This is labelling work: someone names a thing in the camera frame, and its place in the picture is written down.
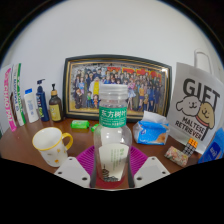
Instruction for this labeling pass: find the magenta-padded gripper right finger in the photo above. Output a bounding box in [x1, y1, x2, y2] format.
[128, 145, 171, 189]

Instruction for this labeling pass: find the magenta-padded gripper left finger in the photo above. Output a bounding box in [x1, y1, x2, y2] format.
[53, 145, 98, 189]

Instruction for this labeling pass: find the clear green-labelled drink bottle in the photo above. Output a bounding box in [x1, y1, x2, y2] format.
[93, 83, 133, 183]

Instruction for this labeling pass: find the speckled snack packet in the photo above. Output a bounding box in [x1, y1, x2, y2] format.
[164, 145, 190, 168]

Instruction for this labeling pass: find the white yellow-rimmed mug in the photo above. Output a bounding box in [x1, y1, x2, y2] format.
[31, 126, 74, 168]

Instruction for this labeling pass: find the blue tissue pack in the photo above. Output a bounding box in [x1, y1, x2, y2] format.
[132, 110, 171, 146]

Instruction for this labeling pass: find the dark amber pump bottle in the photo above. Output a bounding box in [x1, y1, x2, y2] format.
[48, 83, 64, 123]

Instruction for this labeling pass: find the blue detergent bottle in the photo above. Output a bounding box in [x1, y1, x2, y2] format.
[197, 127, 224, 164]

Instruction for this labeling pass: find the dark blue pump bottle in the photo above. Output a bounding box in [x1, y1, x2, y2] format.
[35, 78, 50, 123]

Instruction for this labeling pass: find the white blue-capped bottle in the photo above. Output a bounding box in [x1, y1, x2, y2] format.
[23, 87, 40, 124]

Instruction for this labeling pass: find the white dog-print paper bag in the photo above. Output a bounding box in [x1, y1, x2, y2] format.
[165, 49, 224, 155]

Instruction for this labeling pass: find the framed group picture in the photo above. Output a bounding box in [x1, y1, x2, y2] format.
[62, 54, 173, 123]

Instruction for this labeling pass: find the green and white long box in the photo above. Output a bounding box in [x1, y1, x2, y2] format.
[12, 62, 28, 127]

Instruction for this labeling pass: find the pink and white long box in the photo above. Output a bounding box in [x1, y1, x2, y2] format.
[3, 65, 18, 133]

